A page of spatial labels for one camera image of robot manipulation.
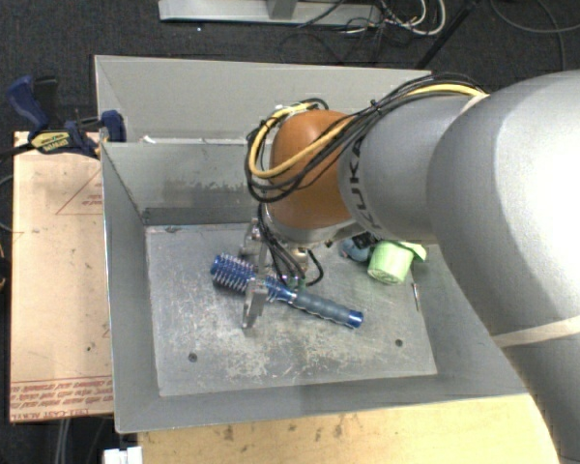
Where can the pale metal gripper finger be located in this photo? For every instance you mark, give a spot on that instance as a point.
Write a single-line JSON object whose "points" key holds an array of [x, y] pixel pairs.
{"points": [[249, 242], [254, 307]]}

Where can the blue hairbrush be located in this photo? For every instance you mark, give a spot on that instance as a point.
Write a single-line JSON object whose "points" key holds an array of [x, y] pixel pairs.
{"points": [[319, 306]]}

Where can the blue-grey small object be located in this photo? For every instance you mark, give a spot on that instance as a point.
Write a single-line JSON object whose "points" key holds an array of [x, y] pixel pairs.
{"points": [[352, 251]]}

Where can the grey metal bin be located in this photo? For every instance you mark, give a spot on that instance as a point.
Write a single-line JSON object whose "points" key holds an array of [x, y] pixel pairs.
{"points": [[208, 346]]}

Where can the light green cup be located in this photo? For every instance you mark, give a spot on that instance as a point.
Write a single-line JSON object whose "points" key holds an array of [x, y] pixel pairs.
{"points": [[390, 263]]}

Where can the brown cardboard board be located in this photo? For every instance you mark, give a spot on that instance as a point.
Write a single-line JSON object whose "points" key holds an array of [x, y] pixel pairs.
{"points": [[58, 283]]}

